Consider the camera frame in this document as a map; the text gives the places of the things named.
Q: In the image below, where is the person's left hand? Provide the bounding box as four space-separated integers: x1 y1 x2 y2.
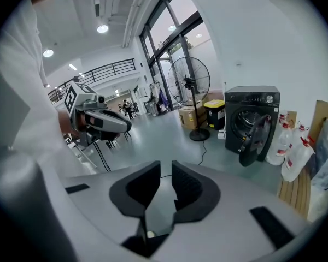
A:
77 114 87 132

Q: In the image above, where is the black pedestal fan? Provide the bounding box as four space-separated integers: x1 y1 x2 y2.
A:
167 56 211 142

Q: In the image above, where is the purple hanging garment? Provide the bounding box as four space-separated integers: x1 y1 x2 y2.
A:
157 89 169 108

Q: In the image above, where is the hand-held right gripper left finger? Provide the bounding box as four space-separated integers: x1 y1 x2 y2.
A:
109 160 161 218

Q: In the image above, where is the person's left forearm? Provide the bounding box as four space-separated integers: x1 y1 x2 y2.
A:
57 110 79 136

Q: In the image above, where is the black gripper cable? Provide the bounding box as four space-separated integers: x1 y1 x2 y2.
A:
93 141 112 173

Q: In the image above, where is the large brown cardboard sheet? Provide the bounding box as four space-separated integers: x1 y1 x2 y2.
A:
307 99 328 147

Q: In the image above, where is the black fan power cable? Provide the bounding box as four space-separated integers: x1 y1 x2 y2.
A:
198 140 208 166

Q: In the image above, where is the black washing machine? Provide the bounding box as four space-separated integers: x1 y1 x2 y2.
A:
224 85 281 162

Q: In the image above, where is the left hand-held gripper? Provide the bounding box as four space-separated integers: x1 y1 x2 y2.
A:
63 82 132 147

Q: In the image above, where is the brown cardboard box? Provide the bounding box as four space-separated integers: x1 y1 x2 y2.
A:
178 102 208 129

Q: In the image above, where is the person in white shirt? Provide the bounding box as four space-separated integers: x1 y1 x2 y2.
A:
0 0 98 180

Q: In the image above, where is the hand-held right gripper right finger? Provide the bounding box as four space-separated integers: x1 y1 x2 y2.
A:
171 160 221 224

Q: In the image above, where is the clear water jug red cap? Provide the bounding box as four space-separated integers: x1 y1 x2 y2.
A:
291 121 310 147
265 121 293 166
280 136 315 182
278 109 289 126

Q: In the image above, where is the black framed glass wall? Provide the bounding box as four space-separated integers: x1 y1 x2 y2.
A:
138 0 217 116

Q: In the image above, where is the clear plastic wrapped bundle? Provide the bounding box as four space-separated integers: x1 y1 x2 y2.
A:
307 118 328 222

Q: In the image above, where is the black balcony railing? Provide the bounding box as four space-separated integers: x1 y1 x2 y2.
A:
47 58 136 104

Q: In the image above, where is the black bin with yellow lid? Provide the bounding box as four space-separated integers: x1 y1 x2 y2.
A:
203 99 226 130

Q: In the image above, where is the wooden slatted board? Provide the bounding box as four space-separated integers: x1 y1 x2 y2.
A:
277 168 313 219

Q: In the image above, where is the small brown cardboard piece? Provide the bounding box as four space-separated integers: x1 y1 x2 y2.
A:
285 110 298 128

